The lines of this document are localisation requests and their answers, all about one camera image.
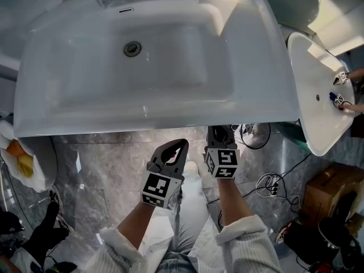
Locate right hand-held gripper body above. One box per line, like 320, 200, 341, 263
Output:
202, 143, 241, 180

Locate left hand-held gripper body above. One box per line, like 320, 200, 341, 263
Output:
140, 160, 184, 210

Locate person's left forearm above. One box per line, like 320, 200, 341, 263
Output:
117, 200, 160, 251

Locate person's right forearm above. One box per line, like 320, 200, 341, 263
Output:
217, 176, 258, 227

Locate person's white shoe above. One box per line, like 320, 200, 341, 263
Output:
185, 160, 199, 176

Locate black round floor fan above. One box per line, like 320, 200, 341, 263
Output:
239, 122, 272, 150

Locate person's light jeans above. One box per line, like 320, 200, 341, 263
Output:
155, 169, 220, 273

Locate white power strip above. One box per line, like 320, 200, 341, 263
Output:
268, 175, 281, 197

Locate teal plastic tub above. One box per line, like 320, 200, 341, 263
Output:
273, 122, 311, 154

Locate white vanity sink unit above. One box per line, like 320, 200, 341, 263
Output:
13, 0, 301, 138

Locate person's white shirt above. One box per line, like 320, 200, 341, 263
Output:
85, 214, 282, 273

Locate metal sink drain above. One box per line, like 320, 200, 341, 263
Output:
123, 40, 142, 57

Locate brown cardboard box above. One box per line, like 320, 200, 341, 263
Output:
301, 163, 364, 227

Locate white oval basin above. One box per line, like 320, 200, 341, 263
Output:
287, 32, 356, 157

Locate white plastic bag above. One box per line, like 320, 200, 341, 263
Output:
0, 121, 58, 193

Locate yellow cloth bundle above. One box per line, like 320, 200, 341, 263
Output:
6, 140, 34, 179

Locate black power cable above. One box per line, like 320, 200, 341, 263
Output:
204, 152, 313, 205

